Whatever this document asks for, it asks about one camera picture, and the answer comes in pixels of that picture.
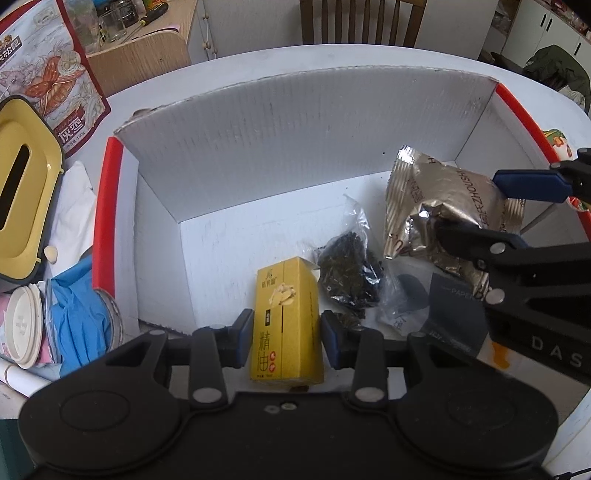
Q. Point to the clear bag of dark tea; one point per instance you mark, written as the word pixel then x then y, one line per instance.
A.
pixel 351 272

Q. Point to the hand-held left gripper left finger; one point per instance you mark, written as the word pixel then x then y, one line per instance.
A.
pixel 242 339

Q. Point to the white paper roll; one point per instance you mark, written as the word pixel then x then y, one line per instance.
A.
pixel 23 376

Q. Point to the small yellow box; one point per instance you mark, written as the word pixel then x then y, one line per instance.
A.
pixel 286 323

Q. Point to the blue rubber glove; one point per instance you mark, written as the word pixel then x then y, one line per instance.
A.
pixel 74 314

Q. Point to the white wooden side cabinet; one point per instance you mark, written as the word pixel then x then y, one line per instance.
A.
pixel 240 27

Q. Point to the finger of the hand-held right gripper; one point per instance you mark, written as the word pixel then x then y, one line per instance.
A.
pixel 480 244
pixel 531 184

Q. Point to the red printed snack bag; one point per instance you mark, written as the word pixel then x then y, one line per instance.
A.
pixel 46 83

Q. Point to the small beige piece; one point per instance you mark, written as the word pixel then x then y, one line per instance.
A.
pixel 51 254

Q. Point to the gold foil packet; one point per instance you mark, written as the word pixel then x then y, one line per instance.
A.
pixel 443 194

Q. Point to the green white plush sachet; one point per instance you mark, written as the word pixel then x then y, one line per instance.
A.
pixel 556 141

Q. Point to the yellow grey tissue box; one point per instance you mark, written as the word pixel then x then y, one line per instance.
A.
pixel 27 207

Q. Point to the white wall cabinet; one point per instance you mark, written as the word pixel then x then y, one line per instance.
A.
pixel 545 32

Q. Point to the brown wooden chair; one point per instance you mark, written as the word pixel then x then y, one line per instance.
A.
pixel 318 23

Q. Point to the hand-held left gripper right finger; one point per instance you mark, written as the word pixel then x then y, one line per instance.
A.
pixel 330 339

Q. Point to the green jacket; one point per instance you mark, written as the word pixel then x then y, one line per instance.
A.
pixel 554 64

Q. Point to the grey paper pack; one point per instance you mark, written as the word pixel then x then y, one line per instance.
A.
pixel 455 318

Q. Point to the white tissue paper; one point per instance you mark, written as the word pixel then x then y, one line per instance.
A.
pixel 74 198

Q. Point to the red cardboard box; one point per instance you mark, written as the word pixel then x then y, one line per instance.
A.
pixel 277 161

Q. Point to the clear glass jar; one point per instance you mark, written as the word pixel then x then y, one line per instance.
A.
pixel 113 25

